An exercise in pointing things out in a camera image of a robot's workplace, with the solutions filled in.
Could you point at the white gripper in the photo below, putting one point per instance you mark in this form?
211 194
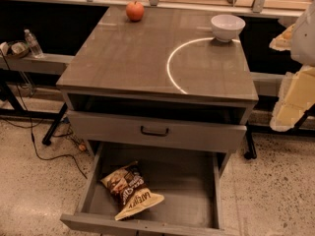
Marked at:
304 39

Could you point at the brown chip bag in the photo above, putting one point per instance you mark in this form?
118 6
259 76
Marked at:
127 186

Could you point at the grey drawer cabinet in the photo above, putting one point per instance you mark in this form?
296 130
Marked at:
167 66

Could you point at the closed top drawer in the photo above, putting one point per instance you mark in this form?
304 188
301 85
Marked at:
185 135

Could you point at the white bowl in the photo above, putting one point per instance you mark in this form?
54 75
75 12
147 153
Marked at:
227 27

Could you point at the red apple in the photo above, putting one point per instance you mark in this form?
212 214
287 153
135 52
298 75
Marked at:
135 11

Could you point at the grey side shelf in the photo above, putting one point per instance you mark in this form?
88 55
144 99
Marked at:
52 64

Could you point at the clear water bottle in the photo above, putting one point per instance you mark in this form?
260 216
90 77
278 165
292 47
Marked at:
33 44

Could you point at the small bowl with items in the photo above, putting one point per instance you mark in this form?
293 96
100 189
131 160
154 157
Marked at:
17 49

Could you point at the black drawer handle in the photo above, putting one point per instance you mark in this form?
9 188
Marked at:
146 132

